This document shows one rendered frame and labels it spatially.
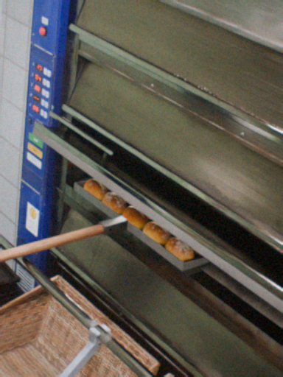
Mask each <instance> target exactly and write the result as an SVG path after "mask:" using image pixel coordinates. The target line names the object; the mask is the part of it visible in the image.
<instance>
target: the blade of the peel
mask: <svg viewBox="0 0 283 377"><path fill-rule="evenodd" d="M86 182H87V180H86V181H80V182H75V183H74V190H75V191H76V192H77V193H79V194H80V195H82V196H83V197H84V198H86V199H87V200H88V201H89V202H91V203H92V204H94V205H95V206H96V207H97V208H98V209H100V210H101V211H102V212H105V213H106V214H107V215H109V216H110V217H111V218H112V219H113V218H114V217H118V216H122V214H118V213H117V212H115V211H113V210H112V209H110V208H109V206H107V205H106V204H105V203H103V202H102V201H100V200H98V199H97V198H96V197H95V196H94V195H92V194H91V193H89V192H88V191H86V190H85V189H84V187H85V183H86ZM127 230H128V231H130V232H131V233H132V234H133V235H134V236H137V237H138V238H139V239H140V240H141V241H143V242H144V243H146V244H147V245H149V246H150V247H151V248H152V249H153V250H154V251H156V252H157V253H159V254H160V255H162V256H163V257H165V258H166V259H168V261H169V262H171V263H172V264H174V265H175V266H176V267H178V268H179V269H181V271H182V272H183V271H185V269H190V268H193V267H196V266H199V265H201V264H205V263H209V262H210V261H209V260H208V259H207V258H205V257H204V256H201V255H198V254H196V253H194V257H193V259H192V261H186V262H182V261H181V260H180V259H179V258H178V257H177V256H174V255H173V254H172V253H171V252H170V251H168V250H167V249H166V248H165V246H161V245H160V244H159V243H158V242H155V241H154V240H152V238H151V237H149V236H148V235H147V234H146V233H143V230H139V229H138V228H137V227H136V226H134V225H132V224H131V223H130V222H128V224H127Z"/></svg>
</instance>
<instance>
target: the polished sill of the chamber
mask: <svg viewBox="0 0 283 377"><path fill-rule="evenodd" d="M75 182H80V180H77V181H74V182H69V183H66V188H65V194H67V195H68V196H69V197H70V198H71V199H72V200H74V201H75V202H77V203H78V204H79V205H81V206H82V207H83V208H84V209H86V210H87V211H88V212H89V213H91V214H92V215H94V216H95V217H96V218H97V219H98V220H99V221H101V222H102V221H105V220H109V219H111V217H110V216H109V215H107V214H106V213H105V212H102V211H101V210H100V209H98V208H97V207H96V206H95V205H94V204H92V203H91V202H89V201H88V200H87V199H86V198H84V197H83V196H82V195H80V194H79V193H77V192H76V191H75V190H74V183H75ZM116 233H117V234H119V235H120V236H121V237H122V238H123V239H124V240H126V241H127V242H129V243H130V244H131V245H133V246H134V247H136V248H137V250H139V251H140V252H141V253H143V254H144V255H145V256H147V257H148V258H150V259H151V261H153V262H154V263H155V264H157V265H159V266H160V267H161V268H162V269H164V271H165V272H168V273H169V274H170V275H171V276H172V277H174V278H175V279H178V281H179V282H180V283H182V284H183V285H184V286H185V287H188V288H189V289H190V290H192V292H193V293H195V294H196V295H198V296H199V297H200V298H202V299H203V300H205V301H206V303H208V304H209V305H210V306H212V307H213V308H214V309H216V310H217V311H219V312H220V313H221V314H222V315H223V316H224V317H226V318H227V319H228V320H230V321H232V322H233V323H234V324H235V325H236V326H237V327H238V328H241V329H242V330H243V331H244V332H246V333H247V334H248V335H249V336H250V337H252V338H254V339H255V340H256V341H257V342H258V343H260V344H261V345H264V346H265V348H267V349H268V350H269V351H270V352H271V353H274V354H275V355H276V356H278V357H279V359H281V360H282V361H283V329H282V328H280V327H279V326H278V325H277V324H276V323H275V322H274V321H272V320H270V319H268V318H267V317H266V316H265V315H263V314H262V313H261V312H260V311H258V310H256V309H255V308H254V307H253V306H250V305H249V304H248V303H247V302H246V301H244V300H243V299H242V298H241V297H238V296H237V295H236V294H234V293H233V292H232V291H231V290H230V289H228V288H226V287H225V286H224V285H222V284H221V283H220V282H217V280H216V279H214V278H213V277H212V276H210V275H209V274H207V273H205V272H204V271H203V270H202V269H201V268H200V267H199V266H196V267H193V268H190V269H185V271H183V272H182V271H181V269H179V268H178V267H176V266H175V265H174V264H172V263H171V262H169V261H168V259H166V258H165V257H163V256H162V255H160V254H159V253H157V252H156V251H154V250H153V249H152V248H151V247H150V246H149V245H147V244H146V243H144V242H143V241H141V240H140V239H139V238H138V237H137V236H134V235H133V234H132V233H131V232H130V231H128V230H122V231H119V232H116Z"/></svg>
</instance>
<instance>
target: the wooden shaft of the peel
mask: <svg viewBox="0 0 283 377"><path fill-rule="evenodd" d="M103 233H104V227H103V226H102V225H101V224H99V225H95V226H91V227H87V228H85V229H82V230H77V231H74V232H70V233H65V234H62V235H59V236H53V237H50V238H47V239H44V240H42V241H38V242H33V243H30V244H25V245H21V246H18V247H13V248H10V249H7V250H4V251H1V252H0V263H2V262H5V261H7V260H10V259H14V258H18V257H22V256H26V255H30V254H33V253H38V252H41V251H44V250H46V249H49V248H53V247H57V246H61V245H64V244H68V243H72V242H77V241H80V240H83V239H86V238H88V237H92V236H97V235H100V234H103Z"/></svg>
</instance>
